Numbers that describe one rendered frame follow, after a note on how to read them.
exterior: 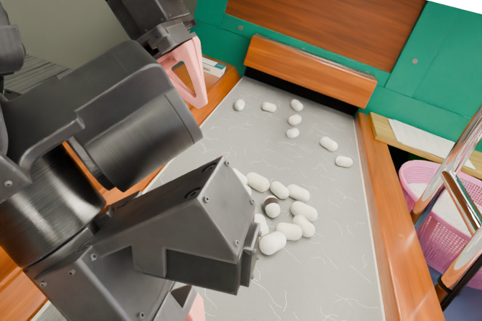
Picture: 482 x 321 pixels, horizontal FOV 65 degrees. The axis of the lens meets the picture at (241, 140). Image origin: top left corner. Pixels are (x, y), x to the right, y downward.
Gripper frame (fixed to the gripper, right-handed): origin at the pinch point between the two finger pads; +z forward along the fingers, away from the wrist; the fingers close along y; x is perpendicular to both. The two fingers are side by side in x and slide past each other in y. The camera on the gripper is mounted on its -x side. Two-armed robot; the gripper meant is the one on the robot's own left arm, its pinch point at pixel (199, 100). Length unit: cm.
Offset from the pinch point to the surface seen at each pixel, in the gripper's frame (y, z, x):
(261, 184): 3.2, 14.6, 0.4
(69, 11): 120, -53, 88
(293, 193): 4.6, 18.4, -2.5
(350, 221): 5.3, 26.0, -7.4
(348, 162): 21.3, 24.9, -8.2
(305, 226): -2.4, 19.7, -4.1
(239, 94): 38.4, 7.2, 9.0
